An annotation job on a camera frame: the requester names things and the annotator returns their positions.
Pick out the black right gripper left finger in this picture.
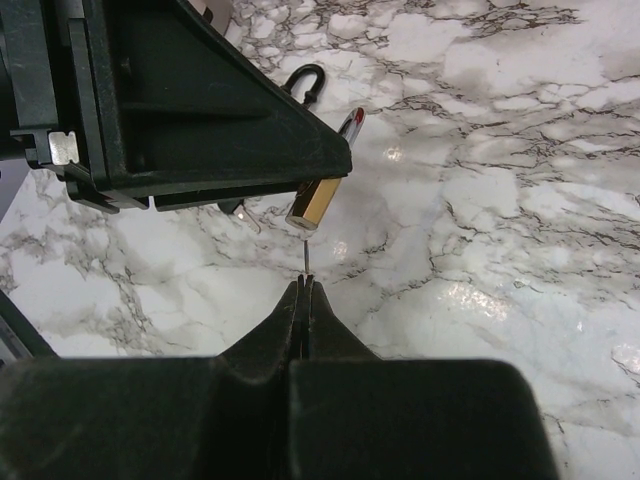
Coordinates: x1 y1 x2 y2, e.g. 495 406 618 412
1 280 305 479

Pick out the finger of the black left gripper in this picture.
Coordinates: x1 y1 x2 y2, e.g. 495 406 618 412
84 1 352 201

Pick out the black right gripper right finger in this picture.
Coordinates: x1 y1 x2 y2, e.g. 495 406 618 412
289 280 558 479

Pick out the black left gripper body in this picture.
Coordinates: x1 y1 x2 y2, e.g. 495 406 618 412
1 1 149 213

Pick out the orange black padlock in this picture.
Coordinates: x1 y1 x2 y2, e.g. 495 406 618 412
283 63 326 109

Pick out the brass padlock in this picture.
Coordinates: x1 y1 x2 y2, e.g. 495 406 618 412
285 107 366 232

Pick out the small silver key with ring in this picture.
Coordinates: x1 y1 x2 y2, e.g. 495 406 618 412
303 238 312 277

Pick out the black head key bunch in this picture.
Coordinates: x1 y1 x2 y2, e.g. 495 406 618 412
217 199 261 234

